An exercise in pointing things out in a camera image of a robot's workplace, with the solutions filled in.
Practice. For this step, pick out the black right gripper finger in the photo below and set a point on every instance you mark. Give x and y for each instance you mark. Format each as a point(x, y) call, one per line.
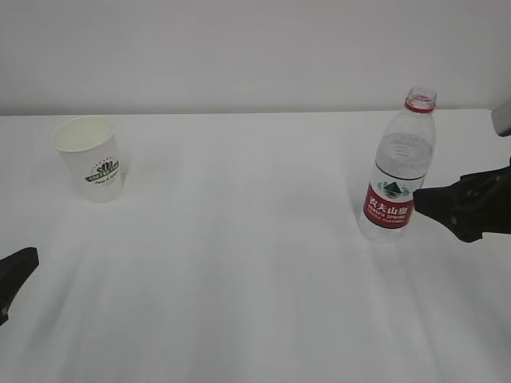
point(478, 203)

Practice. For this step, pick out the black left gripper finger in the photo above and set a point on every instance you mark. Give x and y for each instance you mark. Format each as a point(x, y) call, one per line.
point(15, 270)

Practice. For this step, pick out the clear Nongfu Spring water bottle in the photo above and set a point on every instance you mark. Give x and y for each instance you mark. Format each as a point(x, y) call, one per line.
point(402, 160)

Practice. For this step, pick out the white paper coffee cup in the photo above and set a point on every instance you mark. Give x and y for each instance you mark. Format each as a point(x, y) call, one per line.
point(88, 149)

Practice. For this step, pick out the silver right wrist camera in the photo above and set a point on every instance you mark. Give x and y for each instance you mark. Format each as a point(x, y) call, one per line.
point(501, 119)

